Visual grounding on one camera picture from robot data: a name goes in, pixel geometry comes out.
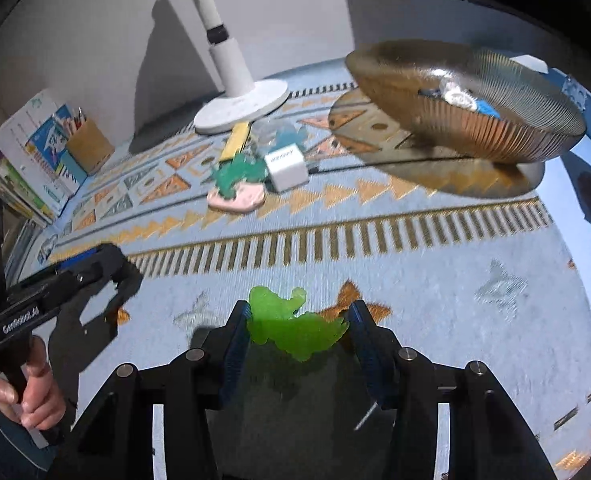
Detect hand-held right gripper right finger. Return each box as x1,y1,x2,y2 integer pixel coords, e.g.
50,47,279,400
348,300,559,480

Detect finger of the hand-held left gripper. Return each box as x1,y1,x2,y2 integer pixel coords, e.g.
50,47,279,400
50,243,128,281
108,266,145,310

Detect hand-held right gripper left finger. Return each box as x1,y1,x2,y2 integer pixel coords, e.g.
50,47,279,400
62,300,253,480

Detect bright green translucent toy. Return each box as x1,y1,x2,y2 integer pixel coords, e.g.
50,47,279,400
245,285,350,362

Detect pink pad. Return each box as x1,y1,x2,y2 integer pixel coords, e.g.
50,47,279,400
206,182,267,213

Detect green leafy plant toy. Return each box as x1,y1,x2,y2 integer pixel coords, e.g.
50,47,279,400
211,152,267,200

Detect yellow rectangular block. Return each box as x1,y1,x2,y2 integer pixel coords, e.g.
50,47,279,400
221,122,252,162

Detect white cube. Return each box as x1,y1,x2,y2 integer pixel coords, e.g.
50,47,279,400
264,144,310,193

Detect amber ribbed glass bowl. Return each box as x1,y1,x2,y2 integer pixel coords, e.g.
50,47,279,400
345,40,587,165

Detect blue rectangular block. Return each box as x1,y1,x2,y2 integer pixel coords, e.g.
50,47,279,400
473,100,502,120

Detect clear tape roll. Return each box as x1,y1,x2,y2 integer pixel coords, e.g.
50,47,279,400
443,85,476,108

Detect person's left forearm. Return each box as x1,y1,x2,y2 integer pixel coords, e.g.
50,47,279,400
0,407,71,480

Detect person's left hand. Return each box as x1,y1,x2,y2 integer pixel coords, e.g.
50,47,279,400
0,347,67,431

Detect stack of flat books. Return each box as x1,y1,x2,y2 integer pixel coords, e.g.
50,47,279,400
2,220,46,281

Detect patterned blue table mat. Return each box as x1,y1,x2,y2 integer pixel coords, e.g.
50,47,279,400
5,67,591,480

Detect brown pen holder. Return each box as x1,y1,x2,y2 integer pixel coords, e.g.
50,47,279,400
65,119,116,177

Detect row of upright books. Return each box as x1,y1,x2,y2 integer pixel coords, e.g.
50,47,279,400
0,89,88,226

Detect white desk lamp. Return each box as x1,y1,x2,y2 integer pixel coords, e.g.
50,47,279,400
178,0,290,136

